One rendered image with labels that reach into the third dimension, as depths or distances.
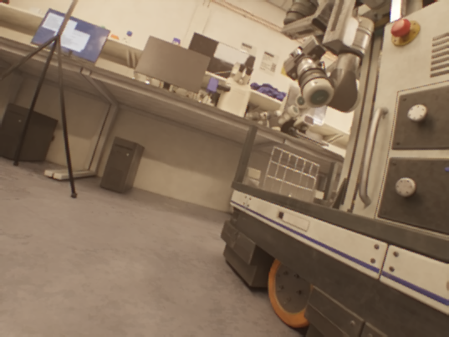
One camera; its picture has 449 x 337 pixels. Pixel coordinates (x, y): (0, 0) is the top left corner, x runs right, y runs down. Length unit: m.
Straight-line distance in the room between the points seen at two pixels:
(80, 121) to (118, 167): 0.85
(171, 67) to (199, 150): 0.86
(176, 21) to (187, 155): 1.57
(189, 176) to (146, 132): 0.62
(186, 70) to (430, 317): 1.81
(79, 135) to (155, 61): 1.06
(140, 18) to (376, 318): 2.90
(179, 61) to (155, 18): 1.06
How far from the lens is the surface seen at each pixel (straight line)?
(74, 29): 2.24
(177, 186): 2.19
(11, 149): 2.04
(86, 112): 2.39
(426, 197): 0.45
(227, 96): 1.51
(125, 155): 1.69
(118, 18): 2.89
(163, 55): 1.90
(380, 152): 0.51
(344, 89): 0.69
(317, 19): 0.95
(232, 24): 2.94
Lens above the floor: 0.32
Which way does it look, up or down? 5 degrees up
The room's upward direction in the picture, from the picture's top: 17 degrees clockwise
